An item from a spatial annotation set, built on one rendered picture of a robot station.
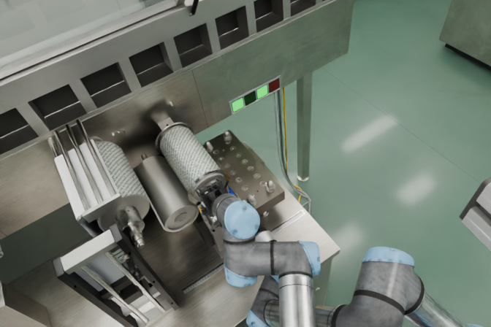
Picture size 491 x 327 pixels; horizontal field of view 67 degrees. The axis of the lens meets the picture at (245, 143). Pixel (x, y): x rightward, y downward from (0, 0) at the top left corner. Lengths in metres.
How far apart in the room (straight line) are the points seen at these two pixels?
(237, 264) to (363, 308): 0.30
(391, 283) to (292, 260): 0.24
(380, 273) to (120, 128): 0.90
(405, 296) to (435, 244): 1.61
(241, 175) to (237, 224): 0.66
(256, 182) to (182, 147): 0.36
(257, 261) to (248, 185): 0.61
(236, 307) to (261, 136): 1.79
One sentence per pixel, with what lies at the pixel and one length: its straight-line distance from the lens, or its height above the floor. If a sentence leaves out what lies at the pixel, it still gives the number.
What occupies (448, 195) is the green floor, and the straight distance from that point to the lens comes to 2.79.
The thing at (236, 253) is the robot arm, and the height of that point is 1.43.
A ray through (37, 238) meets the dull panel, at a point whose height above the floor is 1.05.
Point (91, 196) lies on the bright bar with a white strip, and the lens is 1.05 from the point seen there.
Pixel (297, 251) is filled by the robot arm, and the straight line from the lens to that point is 0.86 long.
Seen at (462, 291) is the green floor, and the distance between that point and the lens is 2.51.
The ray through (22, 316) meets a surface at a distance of 1.45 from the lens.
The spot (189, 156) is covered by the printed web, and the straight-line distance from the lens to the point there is 1.19.
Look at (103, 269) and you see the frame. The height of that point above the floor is 1.31.
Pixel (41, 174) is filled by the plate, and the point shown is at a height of 1.32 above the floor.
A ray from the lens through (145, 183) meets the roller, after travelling 1.30.
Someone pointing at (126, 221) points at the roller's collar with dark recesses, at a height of 1.37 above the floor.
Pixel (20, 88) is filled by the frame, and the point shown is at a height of 1.62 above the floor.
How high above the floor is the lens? 2.21
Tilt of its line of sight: 49 degrees down
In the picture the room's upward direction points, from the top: 10 degrees counter-clockwise
